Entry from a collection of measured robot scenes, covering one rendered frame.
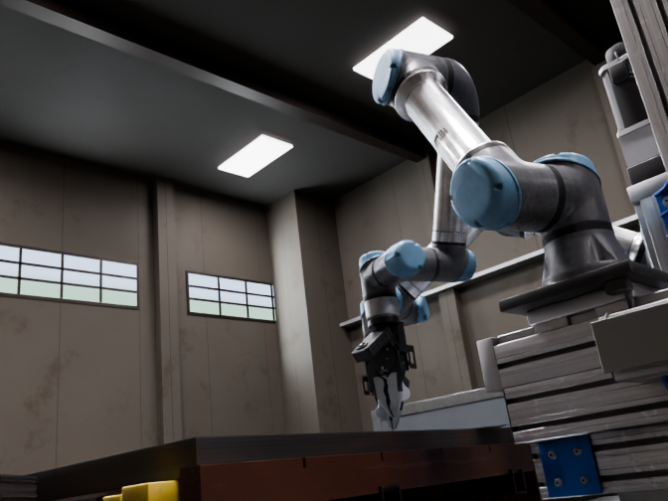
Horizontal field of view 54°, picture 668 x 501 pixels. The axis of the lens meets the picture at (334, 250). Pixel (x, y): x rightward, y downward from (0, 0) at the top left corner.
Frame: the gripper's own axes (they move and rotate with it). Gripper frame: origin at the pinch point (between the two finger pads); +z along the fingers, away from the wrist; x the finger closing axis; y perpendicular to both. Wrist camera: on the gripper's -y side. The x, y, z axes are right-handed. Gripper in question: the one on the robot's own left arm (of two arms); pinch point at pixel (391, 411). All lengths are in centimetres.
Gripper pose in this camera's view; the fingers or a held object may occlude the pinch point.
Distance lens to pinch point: 141.0
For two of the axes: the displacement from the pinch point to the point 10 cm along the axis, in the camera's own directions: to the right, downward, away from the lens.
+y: 6.5, 1.9, 7.4
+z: 1.2, 9.3, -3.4
